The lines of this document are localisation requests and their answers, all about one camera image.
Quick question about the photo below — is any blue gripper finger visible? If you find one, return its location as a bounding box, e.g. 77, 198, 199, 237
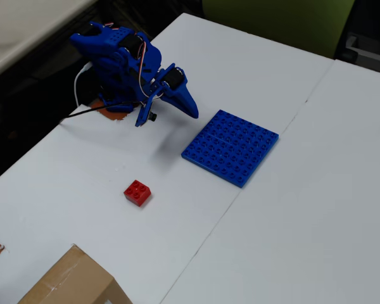
161, 90, 198, 120
179, 82, 200, 120

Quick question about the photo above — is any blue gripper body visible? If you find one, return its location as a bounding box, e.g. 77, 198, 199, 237
150, 63, 188, 102

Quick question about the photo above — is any red 2x2 building block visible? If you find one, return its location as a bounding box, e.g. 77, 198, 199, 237
123, 179, 152, 208

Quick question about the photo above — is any blue 8x8 building plate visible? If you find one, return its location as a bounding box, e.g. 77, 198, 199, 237
180, 109, 280, 189

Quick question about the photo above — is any white side table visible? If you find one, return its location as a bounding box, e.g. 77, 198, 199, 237
0, 0, 99, 83

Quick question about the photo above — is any dark grey box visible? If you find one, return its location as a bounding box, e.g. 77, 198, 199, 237
343, 31, 380, 76

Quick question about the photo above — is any brown cardboard box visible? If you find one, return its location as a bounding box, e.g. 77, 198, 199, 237
17, 244, 134, 304

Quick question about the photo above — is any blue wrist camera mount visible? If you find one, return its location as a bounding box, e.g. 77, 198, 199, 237
134, 91, 158, 128

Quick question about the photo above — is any black cable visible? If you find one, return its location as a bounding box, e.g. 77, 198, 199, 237
62, 100, 143, 120

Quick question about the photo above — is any white cable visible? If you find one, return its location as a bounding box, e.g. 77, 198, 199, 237
73, 61, 92, 108

